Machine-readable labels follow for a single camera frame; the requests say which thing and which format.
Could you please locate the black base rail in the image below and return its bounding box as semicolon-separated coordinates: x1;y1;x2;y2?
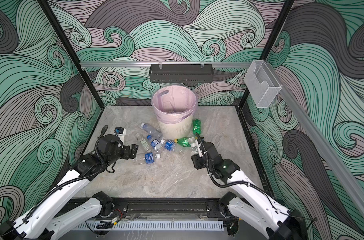
113;198;224;219

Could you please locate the clear bottle white cap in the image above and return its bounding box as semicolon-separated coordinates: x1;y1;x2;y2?
141;123;163;140

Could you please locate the Pocari bottle blue label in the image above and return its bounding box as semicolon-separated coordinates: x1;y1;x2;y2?
134;152;161;165

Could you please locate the aluminium rail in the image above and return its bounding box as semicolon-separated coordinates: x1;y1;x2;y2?
265;62;364;218
79;61;251;69

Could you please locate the black wall tray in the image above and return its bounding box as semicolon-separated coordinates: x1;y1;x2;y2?
149;65;214;84

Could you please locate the aluminium rail right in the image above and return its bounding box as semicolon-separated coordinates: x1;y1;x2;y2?
265;62;364;218

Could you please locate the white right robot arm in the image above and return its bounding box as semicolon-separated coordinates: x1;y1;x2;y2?
191;134;308;240

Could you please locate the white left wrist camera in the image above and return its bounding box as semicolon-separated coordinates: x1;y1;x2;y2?
115;127;127;145

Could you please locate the aluminium rail back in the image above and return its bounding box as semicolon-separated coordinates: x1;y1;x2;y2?
79;61;251;69

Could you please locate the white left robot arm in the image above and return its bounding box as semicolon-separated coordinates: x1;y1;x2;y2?
0;126;139;240

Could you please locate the white slotted cable duct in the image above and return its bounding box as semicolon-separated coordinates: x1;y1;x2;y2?
76;220;225;232

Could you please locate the clear bottle blue striped label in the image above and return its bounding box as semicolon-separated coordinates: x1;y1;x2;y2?
147;135;162;152

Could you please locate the clear acrylic wall holder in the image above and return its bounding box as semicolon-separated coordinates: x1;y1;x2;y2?
244;60;282;108

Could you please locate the clear bottle green white label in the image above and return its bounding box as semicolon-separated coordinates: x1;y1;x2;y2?
136;133;152;153

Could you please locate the pink bin liner bag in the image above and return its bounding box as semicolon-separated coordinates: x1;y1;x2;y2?
151;85;198;124

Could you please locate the black frame post left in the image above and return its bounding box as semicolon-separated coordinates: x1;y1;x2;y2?
37;0;105;110

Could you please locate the cream ribbed trash bin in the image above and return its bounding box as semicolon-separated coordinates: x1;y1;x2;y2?
158;115;193;140

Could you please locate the green bottle yellow cap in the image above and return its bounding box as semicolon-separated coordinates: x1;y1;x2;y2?
174;137;191;148

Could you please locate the black frame post right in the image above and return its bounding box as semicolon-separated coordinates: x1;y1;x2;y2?
239;1;294;109

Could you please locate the black frame post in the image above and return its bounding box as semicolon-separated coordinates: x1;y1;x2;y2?
37;0;105;110
239;1;294;109

